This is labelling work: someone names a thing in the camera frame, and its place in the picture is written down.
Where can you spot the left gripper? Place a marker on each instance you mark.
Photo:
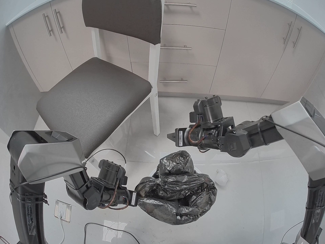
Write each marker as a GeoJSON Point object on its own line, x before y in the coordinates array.
{"type": "Point", "coordinates": [129, 198]}

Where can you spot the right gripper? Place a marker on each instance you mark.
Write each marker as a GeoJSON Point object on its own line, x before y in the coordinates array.
{"type": "Point", "coordinates": [188, 137]}

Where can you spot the black plastic bag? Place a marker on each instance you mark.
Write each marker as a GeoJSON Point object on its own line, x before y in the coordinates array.
{"type": "Point", "coordinates": [177, 187]}

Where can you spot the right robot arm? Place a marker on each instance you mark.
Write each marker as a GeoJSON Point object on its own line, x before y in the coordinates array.
{"type": "Point", "coordinates": [292, 126]}

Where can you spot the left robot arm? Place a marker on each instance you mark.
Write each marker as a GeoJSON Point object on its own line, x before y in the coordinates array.
{"type": "Point", "coordinates": [50, 156]}

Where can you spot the crumpled white paper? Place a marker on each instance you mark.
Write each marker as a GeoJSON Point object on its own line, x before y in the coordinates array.
{"type": "Point", "coordinates": [221, 178]}

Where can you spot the grey padded white chair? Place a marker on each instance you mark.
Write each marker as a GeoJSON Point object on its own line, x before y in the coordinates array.
{"type": "Point", "coordinates": [96, 98]}

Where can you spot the beige cabinet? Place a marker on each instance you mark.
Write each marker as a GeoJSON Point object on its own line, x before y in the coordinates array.
{"type": "Point", "coordinates": [241, 47]}

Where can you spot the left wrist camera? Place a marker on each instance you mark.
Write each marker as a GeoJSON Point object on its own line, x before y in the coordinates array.
{"type": "Point", "coordinates": [125, 181]}

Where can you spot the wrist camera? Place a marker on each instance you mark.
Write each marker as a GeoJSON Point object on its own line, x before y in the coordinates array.
{"type": "Point", "coordinates": [193, 117]}
{"type": "Point", "coordinates": [125, 181]}

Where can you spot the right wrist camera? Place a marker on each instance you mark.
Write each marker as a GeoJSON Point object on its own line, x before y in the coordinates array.
{"type": "Point", "coordinates": [193, 117]}

